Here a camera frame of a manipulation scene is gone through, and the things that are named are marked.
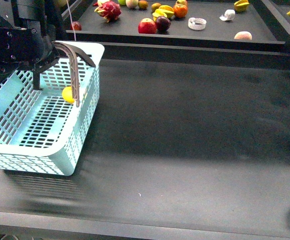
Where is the white cable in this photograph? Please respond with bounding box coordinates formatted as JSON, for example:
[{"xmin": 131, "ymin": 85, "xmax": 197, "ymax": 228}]
[{"xmin": 65, "ymin": 0, "xmax": 77, "ymax": 42}]

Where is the red apple on shelf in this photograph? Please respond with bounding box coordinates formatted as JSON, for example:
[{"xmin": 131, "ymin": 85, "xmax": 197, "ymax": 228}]
[{"xmin": 138, "ymin": 18, "xmax": 157, "ymax": 34}]

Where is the clear tape ring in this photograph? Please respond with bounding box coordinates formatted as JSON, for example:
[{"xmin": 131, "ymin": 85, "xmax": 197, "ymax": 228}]
[{"xmin": 187, "ymin": 17, "xmax": 207, "ymax": 32}]

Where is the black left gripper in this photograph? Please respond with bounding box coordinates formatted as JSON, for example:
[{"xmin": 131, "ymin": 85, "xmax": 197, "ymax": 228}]
[{"xmin": 0, "ymin": 16, "xmax": 60, "ymax": 91}]

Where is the dark purple plum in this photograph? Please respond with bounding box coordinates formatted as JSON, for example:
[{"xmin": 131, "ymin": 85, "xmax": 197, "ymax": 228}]
[{"xmin": 155, "ymin": 16, "xmax": 171, "ymax": 32}]

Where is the orange persimmon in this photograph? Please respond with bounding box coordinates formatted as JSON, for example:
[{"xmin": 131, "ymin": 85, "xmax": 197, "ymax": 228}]
[{"xmin": 173, "ymin": 4, "xmax": 188, "ymax": 18}]

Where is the pink dragon fruit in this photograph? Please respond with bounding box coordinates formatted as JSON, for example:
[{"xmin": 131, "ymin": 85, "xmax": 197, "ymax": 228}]
[{"xmin": 94, "ymin": 0, "xmax": 122, "ymax": 23}]

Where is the brown kiwi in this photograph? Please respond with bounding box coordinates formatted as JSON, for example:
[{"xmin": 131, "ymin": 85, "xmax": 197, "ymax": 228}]
[{"xmin": 138, "ymin": 0, "xmax": 149, "ymax": 10}]

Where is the yellow-brown round fruit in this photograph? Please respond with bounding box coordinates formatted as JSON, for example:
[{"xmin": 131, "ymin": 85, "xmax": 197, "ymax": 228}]
[{"xmin": 151, "ymin": 2, "xmax": 162, "ymax": 13}]

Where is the yellow star fruit right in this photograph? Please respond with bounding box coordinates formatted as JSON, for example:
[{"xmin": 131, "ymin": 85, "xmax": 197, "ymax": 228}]
[{"xmin": 234, "ymin": 0, "xmax": 250, "ymax": 13}]

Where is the yellow mango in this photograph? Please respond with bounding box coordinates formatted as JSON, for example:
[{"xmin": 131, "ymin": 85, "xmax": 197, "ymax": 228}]
[{"xmin": 61, "ymin": 86, "xmax": 75, "ymax": 104}]

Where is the pink peach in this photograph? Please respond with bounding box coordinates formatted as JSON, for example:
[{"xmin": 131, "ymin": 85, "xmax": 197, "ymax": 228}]
[{"xmin": 234, "ymin": 31, "xmax": 253, "ymax": 41}]

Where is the yellow star fruit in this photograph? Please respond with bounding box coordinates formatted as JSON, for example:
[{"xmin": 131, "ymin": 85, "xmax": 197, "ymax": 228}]
[
  {"xmin": 234, "ymin": 0, "xmax": 250, "ymax": 13},
  {"xmin": 152, "ymin": 5, "xmax": 174, "ymax": 21}
]

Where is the white crumpled wrapper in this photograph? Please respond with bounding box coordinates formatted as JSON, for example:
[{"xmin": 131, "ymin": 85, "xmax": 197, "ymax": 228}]
[{"xmin": 219, "ymin": 9, "xmax": 236, "ymax": 22}]

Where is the small dark red fruit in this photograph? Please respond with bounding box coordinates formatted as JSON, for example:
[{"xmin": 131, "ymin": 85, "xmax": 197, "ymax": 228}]
[{"xmin": 70, "ymin": 21, "xmax": 82, "ymax": 31}]

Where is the light blue plastic basket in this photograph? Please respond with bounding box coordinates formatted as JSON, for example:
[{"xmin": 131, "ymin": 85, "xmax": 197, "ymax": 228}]
[{"xmin": 0, "ymin": 41, "xmax": 105, "ymax": 177}]

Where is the green apple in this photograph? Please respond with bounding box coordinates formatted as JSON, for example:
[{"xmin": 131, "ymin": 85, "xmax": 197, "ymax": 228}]
[{"xmin": 117, "ymin": 0, "xmax": 126, "ymax": 6}]

